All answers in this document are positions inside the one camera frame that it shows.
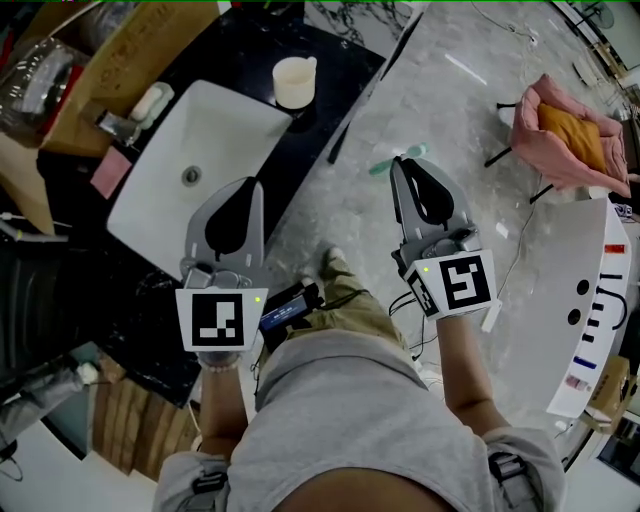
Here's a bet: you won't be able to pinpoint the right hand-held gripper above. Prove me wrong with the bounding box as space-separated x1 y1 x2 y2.
389 158 500 321

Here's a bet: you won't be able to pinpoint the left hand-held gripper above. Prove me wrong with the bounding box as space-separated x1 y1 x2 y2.
174 175 270 353

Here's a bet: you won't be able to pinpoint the green toothbrush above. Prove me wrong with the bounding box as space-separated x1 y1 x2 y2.
368 141 432 178

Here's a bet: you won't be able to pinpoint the white cup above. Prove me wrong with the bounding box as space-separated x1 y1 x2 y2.
271 55 319 111

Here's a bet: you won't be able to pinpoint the person's left forearm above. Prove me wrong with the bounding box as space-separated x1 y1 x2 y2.
197 352 250 457

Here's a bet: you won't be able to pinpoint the person's right forearm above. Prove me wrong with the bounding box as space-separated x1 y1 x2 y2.
435 312 512 442

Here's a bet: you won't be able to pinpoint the black device with screen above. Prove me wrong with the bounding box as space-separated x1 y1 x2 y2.
258 280 327 352

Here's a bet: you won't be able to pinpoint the white sink basin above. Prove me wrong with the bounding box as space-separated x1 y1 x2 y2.
105 79 294 282

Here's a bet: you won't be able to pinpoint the person's khaki trousers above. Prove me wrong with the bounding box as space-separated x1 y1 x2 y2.
259 246 412 362

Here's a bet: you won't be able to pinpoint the white power adapter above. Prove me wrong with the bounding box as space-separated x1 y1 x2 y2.
480 299 503 334

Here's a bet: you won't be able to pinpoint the pink sponge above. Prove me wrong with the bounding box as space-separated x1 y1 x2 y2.
90 145 134 198

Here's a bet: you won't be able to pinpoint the white curved desk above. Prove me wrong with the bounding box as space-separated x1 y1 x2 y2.
478 196 633 419

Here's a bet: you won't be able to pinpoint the pink chair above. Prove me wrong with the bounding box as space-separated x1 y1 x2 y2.
483 73 633 204

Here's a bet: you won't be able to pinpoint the chrome faucet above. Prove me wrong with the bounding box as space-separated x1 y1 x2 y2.
94 110 144 148

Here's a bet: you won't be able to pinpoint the orange cushion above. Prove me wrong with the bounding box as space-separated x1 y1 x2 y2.
536 101 609 175

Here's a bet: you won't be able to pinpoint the black marble counter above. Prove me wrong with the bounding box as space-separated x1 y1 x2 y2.
37 4 387 409

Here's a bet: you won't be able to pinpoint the white marble slab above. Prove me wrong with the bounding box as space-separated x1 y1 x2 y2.
303 0 432 62

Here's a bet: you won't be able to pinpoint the black suitcase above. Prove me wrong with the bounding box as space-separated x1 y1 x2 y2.
0 233 102 392

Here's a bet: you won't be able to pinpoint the large cardboard box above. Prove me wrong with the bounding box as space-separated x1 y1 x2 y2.
0 0 222 237

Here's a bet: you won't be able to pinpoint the wooden pallet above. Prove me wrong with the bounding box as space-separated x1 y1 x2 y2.
91 376 202 477

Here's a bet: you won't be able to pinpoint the person's grey shirt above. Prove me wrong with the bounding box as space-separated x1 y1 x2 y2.
153 329 569 512

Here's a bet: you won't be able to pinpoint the clear plastic container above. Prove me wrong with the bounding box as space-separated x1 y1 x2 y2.
0 38 92 135

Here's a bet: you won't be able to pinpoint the small cardboard box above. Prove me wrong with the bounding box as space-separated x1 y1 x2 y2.
583 355 640 432

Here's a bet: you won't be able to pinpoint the black cable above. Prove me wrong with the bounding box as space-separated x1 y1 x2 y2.
388 289 442 362

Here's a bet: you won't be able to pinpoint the white floor cable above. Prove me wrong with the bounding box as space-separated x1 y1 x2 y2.
499 199 540 302

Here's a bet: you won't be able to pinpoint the bead bracelet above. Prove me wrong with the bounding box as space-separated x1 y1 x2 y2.
201 356 242 376

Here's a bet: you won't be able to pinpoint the grey hose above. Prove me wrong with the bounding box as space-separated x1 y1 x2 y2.
0 211 70 245

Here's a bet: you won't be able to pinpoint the grey strap with black buckle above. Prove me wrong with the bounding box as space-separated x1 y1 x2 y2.
191 469 230 499
487 449 539 509

